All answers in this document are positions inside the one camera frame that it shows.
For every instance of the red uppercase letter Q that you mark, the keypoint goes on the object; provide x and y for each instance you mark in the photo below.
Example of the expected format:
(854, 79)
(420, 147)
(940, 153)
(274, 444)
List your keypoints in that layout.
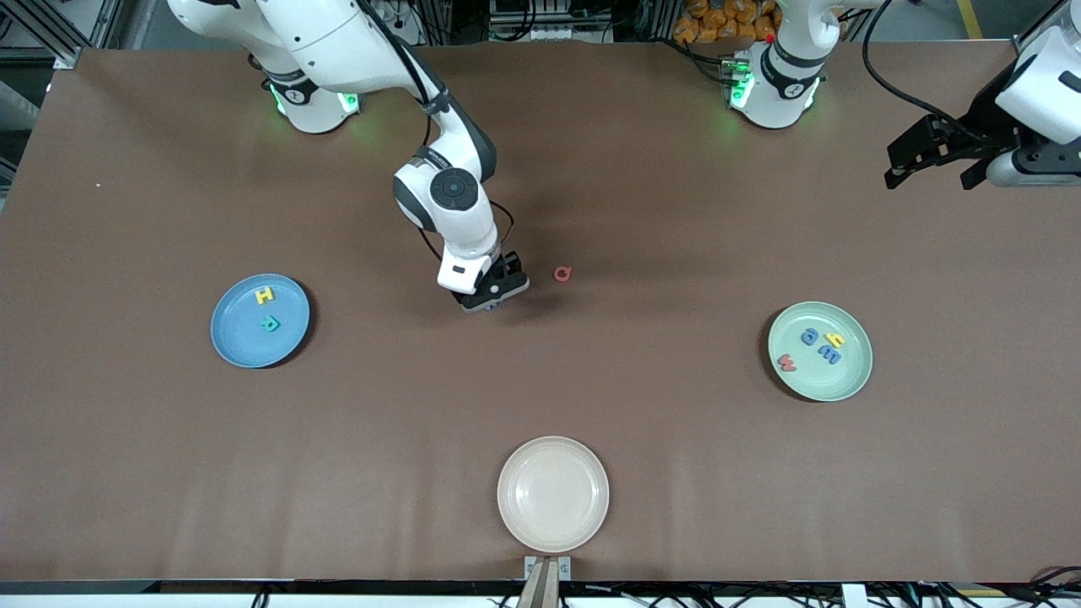
(556, 274)

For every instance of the brown table cover sheet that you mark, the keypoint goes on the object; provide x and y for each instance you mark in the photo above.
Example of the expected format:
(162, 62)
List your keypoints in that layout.
(338, 473)

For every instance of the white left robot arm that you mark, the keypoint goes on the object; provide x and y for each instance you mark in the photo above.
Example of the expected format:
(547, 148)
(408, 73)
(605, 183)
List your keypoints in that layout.
(773, 101)

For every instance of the aluminium frame post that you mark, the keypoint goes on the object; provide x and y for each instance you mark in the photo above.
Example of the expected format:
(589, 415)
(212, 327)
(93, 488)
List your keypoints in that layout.
(1043, 29)
(59, 38)

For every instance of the teal uppercase letter R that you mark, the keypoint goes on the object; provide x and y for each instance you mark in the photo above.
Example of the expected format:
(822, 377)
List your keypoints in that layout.
(272, 323)

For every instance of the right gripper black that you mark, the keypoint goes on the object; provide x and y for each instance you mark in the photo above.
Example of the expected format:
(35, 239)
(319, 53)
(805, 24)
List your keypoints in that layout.
(507, 270)

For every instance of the blue lowercase letter m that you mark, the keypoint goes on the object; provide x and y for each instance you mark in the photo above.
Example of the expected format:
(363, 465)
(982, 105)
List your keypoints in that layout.
(830, 355)

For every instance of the beige plate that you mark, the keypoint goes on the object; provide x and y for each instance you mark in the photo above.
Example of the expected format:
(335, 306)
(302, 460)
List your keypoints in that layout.
(553, 494)

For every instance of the blue plate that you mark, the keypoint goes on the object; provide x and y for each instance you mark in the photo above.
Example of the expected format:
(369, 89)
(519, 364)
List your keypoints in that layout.
(236, 338)

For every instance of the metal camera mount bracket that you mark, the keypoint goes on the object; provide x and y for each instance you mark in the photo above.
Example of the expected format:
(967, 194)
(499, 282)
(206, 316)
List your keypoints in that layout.
(547, 587)

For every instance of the bag of orange objects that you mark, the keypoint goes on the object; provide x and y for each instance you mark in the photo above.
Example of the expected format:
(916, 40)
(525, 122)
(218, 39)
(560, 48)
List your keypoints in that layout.
(718, 21)

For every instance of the red lowercase letter w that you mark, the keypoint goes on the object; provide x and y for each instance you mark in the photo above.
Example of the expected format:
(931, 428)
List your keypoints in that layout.
(786, 364)

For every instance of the blue lowercase letter a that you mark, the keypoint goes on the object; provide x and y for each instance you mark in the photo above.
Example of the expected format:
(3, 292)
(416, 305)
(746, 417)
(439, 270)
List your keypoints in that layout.
(811, 332)

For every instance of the white power strip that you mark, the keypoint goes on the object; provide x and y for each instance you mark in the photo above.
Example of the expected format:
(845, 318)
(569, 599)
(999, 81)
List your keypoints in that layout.
(549, 32)

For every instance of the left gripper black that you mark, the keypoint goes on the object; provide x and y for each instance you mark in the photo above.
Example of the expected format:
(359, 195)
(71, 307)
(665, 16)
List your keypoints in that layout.
(985, 114)

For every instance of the yellow uppercase letter H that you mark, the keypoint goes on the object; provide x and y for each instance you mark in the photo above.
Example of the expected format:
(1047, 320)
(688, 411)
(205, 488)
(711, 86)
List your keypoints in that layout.
(265, 295)

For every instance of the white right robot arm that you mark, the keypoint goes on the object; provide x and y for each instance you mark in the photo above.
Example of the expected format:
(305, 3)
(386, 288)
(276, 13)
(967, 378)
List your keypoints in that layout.
(338, 42)

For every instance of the green plate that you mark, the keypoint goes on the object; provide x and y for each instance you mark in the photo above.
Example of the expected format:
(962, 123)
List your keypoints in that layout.
(844, 380)

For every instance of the yellow lowercase letter h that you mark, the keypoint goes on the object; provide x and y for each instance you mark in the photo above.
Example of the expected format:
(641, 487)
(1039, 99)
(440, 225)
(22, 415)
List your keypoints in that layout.
(835, 340)

